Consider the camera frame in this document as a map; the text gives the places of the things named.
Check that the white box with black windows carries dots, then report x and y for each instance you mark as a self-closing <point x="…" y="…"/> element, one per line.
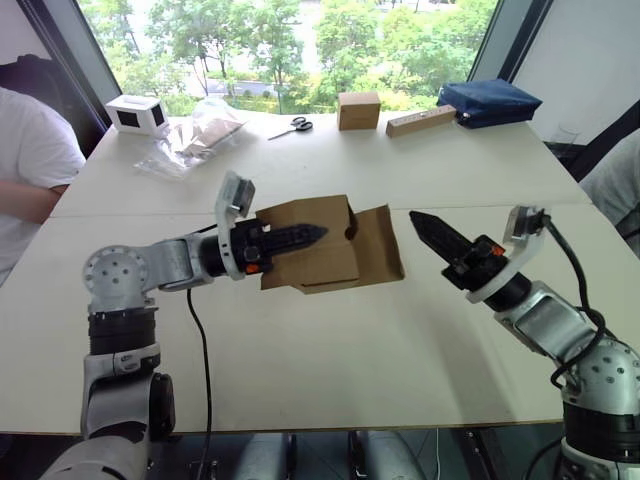
<point x="112" y="106"/>

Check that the black office chair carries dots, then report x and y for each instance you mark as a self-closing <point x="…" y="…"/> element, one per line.
<point x="30" y="75"/>

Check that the plastic bag of flat cardboard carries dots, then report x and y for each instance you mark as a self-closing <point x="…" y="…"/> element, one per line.
<point x="215" y="127"/>

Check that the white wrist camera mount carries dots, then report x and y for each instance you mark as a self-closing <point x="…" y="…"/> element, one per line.
<point x="226" y="197"/>
<point x="532" y="245"/>

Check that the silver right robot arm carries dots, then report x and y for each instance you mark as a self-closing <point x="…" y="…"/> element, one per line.
<point x="550" y="320"/>

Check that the small closed cardboard box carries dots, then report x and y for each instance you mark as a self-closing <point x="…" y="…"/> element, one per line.
<point x="357" y="112"/>

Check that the long narrow cardboard box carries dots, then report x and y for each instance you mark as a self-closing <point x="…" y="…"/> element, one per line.
<point x="420" y="121"/>

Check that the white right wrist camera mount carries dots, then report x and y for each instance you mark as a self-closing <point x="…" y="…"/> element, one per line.
<point x="532" y="245"/>

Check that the small clear plastic bag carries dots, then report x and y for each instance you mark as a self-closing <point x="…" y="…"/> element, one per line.
<point x="160" y="165"/>

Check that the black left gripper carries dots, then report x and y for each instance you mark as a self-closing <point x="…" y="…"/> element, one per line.
<point x="250" y="247"/>

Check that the person in white t-shirt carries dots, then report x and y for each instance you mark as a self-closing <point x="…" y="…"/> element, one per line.
<point x="30" y="145"/>

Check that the black window frame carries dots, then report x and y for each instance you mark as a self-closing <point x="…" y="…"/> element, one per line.
<point x="75" y="60"/>
<point x="510" y="35"/>

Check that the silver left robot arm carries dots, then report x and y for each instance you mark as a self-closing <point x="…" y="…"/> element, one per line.
<point x="117" y="272"/>

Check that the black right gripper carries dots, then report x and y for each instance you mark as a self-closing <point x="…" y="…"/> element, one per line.
<point x="480" y="270"/>

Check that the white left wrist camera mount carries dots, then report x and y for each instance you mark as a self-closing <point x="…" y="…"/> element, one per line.
<point x="226" y="197"/>

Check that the clear drinking glass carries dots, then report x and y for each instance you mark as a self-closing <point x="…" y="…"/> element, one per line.
<point x="567" y="136"/>

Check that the person in grey clothing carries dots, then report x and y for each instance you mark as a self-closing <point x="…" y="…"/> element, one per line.
<point x="617" y="185"/>

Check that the dark blue fabric pouch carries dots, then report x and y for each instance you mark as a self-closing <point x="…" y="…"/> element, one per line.
<point x="492" y="102"/>

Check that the brown cardboard box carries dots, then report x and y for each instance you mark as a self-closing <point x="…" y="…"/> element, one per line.
<point x="320" y="265"/>

